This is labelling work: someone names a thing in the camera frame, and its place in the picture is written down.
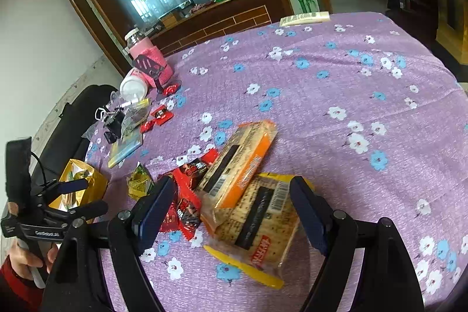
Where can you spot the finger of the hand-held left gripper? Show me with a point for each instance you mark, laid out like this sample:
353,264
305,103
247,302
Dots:
87,208
71,186

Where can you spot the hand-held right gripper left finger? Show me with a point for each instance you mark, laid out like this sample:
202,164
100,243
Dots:
151,220

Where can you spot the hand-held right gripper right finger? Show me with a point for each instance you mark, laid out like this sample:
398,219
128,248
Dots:
310,217

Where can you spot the gold cardboard box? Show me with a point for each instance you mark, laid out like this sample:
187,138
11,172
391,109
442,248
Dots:
95,184

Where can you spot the red black candy packet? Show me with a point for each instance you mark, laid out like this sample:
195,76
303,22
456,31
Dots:
193,167
188,213

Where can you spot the yellow green snack packet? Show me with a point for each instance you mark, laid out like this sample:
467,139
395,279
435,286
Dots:
139,184

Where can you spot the yellow cracker packet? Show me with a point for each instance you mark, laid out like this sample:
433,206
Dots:
256,224

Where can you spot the orange cracker packet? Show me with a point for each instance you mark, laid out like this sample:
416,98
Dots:
252,155

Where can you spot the person's left forearm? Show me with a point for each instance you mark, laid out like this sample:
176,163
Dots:
14,293

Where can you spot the person's left hand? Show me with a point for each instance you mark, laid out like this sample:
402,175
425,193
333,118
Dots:
23,262

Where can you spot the black chair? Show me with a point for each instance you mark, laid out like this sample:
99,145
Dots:
69,125

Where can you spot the small black part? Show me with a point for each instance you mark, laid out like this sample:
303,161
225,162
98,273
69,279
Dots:
109,136

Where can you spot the blue yellow plastic bag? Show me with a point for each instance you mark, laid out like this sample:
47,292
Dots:
126,147

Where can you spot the purple floral tablecloth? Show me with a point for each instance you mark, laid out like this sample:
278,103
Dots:
329,151

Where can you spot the black cylindrical device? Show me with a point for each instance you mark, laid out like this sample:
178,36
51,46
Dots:
116,116

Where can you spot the clear zip bag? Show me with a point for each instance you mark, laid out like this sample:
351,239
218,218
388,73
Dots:
133,116

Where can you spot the small red candy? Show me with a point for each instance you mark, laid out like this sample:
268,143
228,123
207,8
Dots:
165,119
158,111
147,125
172,89

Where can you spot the white plastic jar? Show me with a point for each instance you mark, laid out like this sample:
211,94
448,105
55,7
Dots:
131,85

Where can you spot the black phone stand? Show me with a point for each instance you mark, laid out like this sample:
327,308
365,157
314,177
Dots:
148,65

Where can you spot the bottle in pink knitted cover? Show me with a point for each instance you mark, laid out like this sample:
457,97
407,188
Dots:
146,52

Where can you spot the white remote control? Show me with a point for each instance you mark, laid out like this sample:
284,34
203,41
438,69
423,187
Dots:
305,19

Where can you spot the wooden glass cabinet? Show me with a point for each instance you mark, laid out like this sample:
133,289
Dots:
237,19

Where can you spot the gold door frame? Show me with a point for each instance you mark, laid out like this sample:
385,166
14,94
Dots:
451,16

